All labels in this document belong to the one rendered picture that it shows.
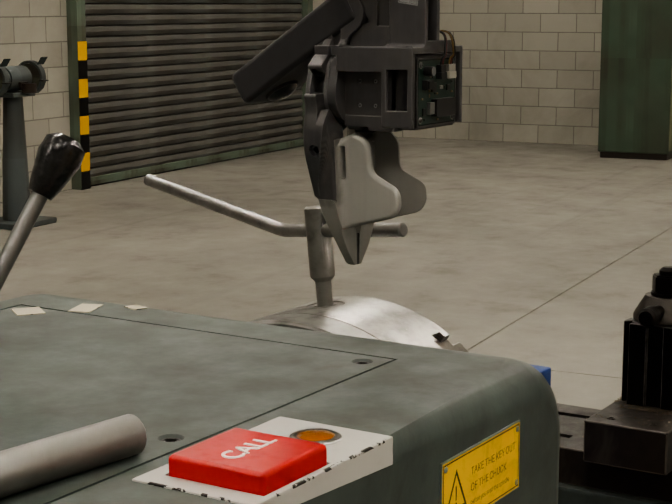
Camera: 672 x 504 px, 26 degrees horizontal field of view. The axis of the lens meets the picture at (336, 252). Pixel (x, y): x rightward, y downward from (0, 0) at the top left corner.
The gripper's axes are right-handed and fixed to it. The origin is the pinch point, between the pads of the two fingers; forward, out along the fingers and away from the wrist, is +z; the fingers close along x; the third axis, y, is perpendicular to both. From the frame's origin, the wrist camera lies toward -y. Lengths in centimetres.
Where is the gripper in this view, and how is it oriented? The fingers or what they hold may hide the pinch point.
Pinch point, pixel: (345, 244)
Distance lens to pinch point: 101.4
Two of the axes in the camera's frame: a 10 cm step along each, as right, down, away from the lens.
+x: 5.3, -1.4, 8.4
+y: 8.5, 0.9, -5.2
